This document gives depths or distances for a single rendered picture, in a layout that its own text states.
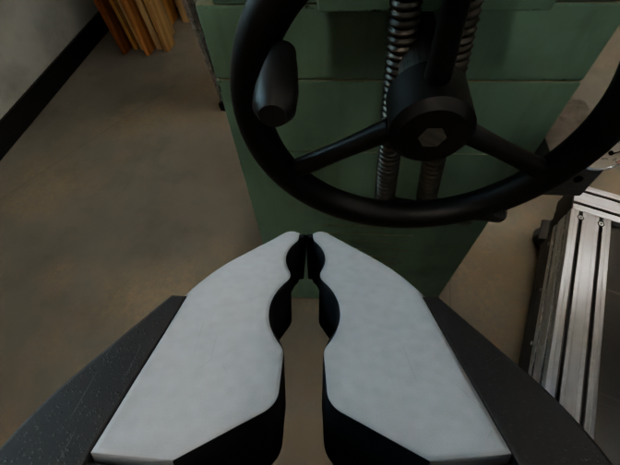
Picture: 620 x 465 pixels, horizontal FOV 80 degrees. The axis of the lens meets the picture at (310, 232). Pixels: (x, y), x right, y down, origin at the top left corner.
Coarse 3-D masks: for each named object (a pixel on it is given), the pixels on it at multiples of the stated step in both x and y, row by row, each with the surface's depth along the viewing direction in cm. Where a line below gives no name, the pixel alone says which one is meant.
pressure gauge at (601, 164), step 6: (618, 144) 43; (618, 150) 44; (606, 156) 45; (612, 156) 45; (618, 156) 45; (594, 162) 46; (600, 162) 46; (606, 162) 46; (612, 162) 46; (618, 162) 46; (588, 168) 47; (594, 168) 47; (600, 168) 47; (606, 168) 46; (612, 168) 46
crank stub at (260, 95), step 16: (272, 48) 22; (288, 48) 22; (272, 64) 20; (288, 64) 21; (256, 80) 20; (272, 80) 20; (288, 80) 20; (256, 96) 20; (272, 96) 19; (288, 96) 20; (256, 112) 20; (272, 112) 20; (288, 112) 20
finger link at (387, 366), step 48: (336, 240) 11; (336, 288) 9; (384, 288) 9; (336, 336) 8; (384, 336) 8; (432, 336) 8; (336, 384) 7; (384, 384) 7; (432, 384) 7; (336, 432) 6; (384, 432) 6; (432, 432) 6; (480, 432) 6
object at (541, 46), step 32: (224, 32) 41; (288, 32) 41; (320, 32) 41; (352, 32) 40; (384, 32) 40; (480, 32) 40; (512, 32) 39; (544, 32) 39; (576, 32) 39; (608, 32) 39; (224, 64) 45; (320, 64) 44; (352, 64) 44; (384, 64) 43; (480, 64) 43; (512, 64) 42; (544, 64) 42; (576, 64) 42
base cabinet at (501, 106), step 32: (224, 96) 49; (320, 96) 48; (352, 96) 47; (480, 96) 46; (512, 96) 46; (544, 96) 46; (288, 128) 53; (320, 128) 52; (352, 128) 52; (512, 128) 50; (544, 128) 50; (352, 160) 57; (448, 160) 56; (480, 160) 55; (256, 192) 66; (352, 192) 64; (416, 192) 62; (448, 192) 62; (288, 224) 73; (320, 224) 73; (352, 224) 72; (480, 224) 70; (384, 256) 82; (416, 256) 81; (448, 256) 81; (416, 288) 96
